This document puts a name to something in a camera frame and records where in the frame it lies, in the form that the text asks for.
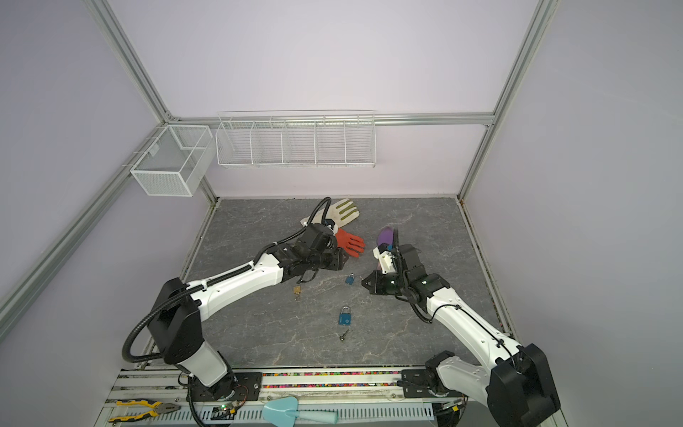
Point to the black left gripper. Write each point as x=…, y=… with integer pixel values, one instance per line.
x=339, y=262

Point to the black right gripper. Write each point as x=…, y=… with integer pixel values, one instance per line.
x=376, y=287

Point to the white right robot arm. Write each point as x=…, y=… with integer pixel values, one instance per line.
x=514, y=381

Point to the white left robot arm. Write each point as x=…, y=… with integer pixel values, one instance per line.
x=173, y=329

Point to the red rubber glove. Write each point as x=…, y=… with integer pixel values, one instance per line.
x=351, y=244

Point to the cream glove green stripes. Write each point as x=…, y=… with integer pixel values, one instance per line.
x=341, y=214

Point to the teal plastic trowel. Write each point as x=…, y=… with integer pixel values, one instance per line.
x=285, y=412

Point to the small white mesh basket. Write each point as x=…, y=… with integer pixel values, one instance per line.
x=176, y=161

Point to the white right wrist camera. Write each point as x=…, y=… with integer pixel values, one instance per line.
x=385, y=257

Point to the purple trowel pink handle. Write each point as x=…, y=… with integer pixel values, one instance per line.
x=387, y=240

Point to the long white wire basket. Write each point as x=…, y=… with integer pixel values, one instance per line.
x=296, y=138

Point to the yellow handled pliers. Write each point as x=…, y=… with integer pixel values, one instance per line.
x=149, y=409

